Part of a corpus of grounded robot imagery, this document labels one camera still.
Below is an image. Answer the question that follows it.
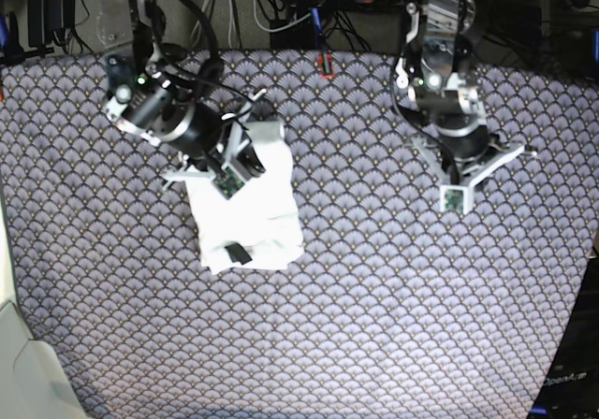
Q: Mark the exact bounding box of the black power adapter with cables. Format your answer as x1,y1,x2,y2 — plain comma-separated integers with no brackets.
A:
27,0,76,49

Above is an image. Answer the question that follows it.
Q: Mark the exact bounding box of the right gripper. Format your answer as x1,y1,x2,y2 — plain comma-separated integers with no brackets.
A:
102,71,267,199

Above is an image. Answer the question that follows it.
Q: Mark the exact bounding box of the patterned grey table cloth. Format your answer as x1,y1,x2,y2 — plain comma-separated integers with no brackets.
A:
1,51,598,418

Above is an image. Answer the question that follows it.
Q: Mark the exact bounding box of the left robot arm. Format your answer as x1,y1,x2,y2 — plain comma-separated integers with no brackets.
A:
391,0,538,214

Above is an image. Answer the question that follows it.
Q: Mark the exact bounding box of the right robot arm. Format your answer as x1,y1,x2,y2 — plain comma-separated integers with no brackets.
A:
97,0,265,199

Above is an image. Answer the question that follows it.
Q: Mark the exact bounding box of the red clamp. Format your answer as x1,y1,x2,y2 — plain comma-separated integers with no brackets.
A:
317,51,334,79

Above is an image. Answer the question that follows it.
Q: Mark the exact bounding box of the black OpenArm box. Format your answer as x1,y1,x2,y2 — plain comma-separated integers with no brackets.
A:
528,257,598,418

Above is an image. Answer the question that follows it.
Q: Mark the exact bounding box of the white cables bundle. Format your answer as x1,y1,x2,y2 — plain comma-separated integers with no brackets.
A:
139,0,314,49

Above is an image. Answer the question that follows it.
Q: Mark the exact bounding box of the white printed T-shirt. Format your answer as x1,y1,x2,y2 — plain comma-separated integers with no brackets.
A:
185,122,304,275

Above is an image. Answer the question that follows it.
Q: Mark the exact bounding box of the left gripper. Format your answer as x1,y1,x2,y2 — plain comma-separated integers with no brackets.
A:
409,89,538,213

